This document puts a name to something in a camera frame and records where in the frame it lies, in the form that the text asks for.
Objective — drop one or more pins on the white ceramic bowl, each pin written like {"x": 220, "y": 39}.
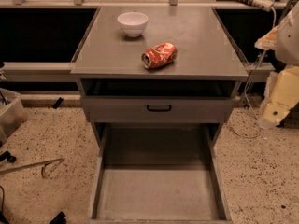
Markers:
{"x": 133, "y": 23}

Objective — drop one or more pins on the clear plastic bin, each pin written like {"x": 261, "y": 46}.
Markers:
{"x": 12, "y": 113}

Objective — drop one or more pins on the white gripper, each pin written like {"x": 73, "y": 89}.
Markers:
{"x": 289, "y": 42}

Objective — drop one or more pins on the black drawer handle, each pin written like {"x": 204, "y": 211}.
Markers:
{"x": 159, "y": 108}

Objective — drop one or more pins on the crushed red coke can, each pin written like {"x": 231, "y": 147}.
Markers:
{"x": 159, "y": 55}

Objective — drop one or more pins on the metal rod tool on floor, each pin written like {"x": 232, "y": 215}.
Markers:
{"x": 27, "y": 166}

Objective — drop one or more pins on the closed grey top drawer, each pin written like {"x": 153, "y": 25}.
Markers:
{"x": 133, "y": 110}

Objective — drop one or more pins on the small black block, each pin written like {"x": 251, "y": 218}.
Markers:
{"x": 57, "y": 103}

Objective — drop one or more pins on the black clamp on floor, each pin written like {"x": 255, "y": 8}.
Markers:
{"x": 7, "y": 156}

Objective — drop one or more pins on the black object at bottom edge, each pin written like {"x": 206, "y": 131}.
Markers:
{"x": 59, "y": 219}

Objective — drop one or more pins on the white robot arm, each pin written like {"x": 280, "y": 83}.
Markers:
{"x": 284, "y": 39}

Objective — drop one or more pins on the open grey middle drawer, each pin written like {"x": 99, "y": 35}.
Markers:
{"x": 157, "y": 175}

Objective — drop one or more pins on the grey metal drawer cabinet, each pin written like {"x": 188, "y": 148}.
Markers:
{"x": 109, "y": 63}

